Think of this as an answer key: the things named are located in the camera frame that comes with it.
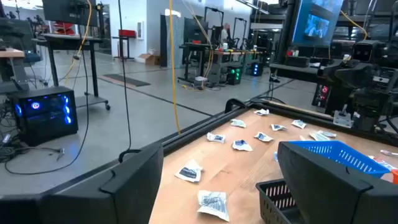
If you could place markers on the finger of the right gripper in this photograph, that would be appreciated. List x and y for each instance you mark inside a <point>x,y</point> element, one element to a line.
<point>354,73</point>
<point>331,70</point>

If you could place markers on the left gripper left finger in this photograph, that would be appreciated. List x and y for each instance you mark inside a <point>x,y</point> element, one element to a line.
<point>93,202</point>

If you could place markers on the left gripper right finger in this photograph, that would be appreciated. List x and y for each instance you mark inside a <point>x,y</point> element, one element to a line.
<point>326,193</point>

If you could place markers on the white blue-print pad packet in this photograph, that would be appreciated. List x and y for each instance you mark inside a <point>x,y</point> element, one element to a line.
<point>215,137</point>
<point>238,123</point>
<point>261,112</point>
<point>277,127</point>
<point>263,137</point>
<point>188,171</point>
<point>329,133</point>
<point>298,124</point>
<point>242,145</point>
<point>317,137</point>
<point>213,204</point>

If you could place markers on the white red-print bandage packet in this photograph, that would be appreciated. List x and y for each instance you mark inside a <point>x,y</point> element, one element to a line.
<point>381,161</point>
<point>388,152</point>

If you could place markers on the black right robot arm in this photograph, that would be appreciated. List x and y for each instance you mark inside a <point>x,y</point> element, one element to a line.
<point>373,105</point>

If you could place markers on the black RGB computer tower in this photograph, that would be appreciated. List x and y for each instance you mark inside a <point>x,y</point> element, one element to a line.
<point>321,95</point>
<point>256,69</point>
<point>43,118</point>
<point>234,75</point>

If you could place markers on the black desk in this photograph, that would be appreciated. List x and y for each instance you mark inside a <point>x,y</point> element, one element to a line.
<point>292,69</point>

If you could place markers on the blue plastic basket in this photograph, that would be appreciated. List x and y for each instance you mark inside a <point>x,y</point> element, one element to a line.
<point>342,154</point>

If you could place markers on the large blue-screen monitor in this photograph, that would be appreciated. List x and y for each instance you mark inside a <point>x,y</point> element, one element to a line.
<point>317,21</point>

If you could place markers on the black plastic basket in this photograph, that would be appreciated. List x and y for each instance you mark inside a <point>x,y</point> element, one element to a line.
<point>273,202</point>

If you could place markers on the orange plastic basket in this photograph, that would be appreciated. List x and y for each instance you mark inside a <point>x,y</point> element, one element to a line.
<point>395,176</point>

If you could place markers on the wood-top robot workstation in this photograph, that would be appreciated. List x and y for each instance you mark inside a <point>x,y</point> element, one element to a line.
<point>236,53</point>

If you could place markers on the person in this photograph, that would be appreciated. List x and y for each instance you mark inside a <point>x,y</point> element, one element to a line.
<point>225,32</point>

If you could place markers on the dark floor mat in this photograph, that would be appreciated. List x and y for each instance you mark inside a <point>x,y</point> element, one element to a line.
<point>124,80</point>

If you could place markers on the black desk monitor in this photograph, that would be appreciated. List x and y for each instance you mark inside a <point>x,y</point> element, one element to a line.
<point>194,29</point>

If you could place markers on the cardboard box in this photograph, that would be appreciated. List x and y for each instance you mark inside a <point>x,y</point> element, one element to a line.
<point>150,59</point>

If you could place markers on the black rolling stand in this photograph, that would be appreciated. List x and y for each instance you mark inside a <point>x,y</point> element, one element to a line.
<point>71,38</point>

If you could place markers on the small black table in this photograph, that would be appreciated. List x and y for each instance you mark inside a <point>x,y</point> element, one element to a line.
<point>124,39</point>

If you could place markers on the dark divider panel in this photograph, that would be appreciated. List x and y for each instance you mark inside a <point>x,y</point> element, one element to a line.
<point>163,40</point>

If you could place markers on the wood-top workbench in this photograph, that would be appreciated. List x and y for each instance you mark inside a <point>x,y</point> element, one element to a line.
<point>11,53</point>

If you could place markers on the red storage bin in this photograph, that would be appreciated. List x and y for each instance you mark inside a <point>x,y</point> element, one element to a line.
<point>127,33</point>

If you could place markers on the red parts bins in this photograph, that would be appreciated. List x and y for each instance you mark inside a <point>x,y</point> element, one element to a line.
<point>63,28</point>

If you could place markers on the black office chair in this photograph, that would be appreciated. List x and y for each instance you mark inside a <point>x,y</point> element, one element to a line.
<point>15,34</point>

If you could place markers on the black monitor on stand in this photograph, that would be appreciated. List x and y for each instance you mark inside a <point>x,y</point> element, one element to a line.
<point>68,12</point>

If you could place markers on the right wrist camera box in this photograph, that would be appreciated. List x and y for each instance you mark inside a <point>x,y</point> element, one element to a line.
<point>368,51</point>

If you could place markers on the white bracket on frame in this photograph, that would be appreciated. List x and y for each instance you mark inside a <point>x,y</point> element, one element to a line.
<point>342,119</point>

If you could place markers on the black gantry frame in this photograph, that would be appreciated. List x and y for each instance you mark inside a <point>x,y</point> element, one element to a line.
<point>239,19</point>
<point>214,10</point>

